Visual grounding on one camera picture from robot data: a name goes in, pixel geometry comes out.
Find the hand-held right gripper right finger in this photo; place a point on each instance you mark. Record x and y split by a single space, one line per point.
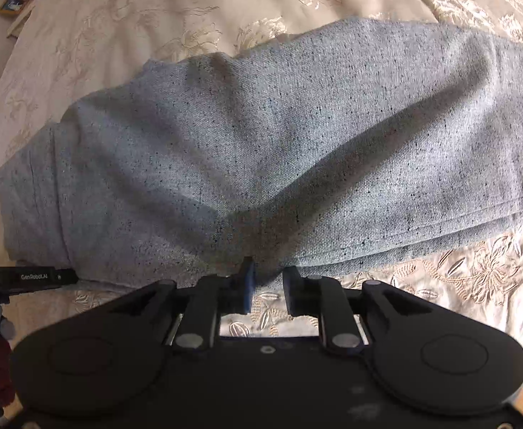
291 292

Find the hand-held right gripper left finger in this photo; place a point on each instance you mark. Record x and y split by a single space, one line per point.
247 292

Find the grey speckled pants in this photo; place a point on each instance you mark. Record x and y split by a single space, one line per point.
266 143

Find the dark red cloth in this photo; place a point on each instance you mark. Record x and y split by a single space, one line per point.
3 375

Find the beige embroidered bedspread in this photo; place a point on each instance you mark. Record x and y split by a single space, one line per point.
109 18

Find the blue cover book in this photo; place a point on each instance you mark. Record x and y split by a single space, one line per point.
14 5

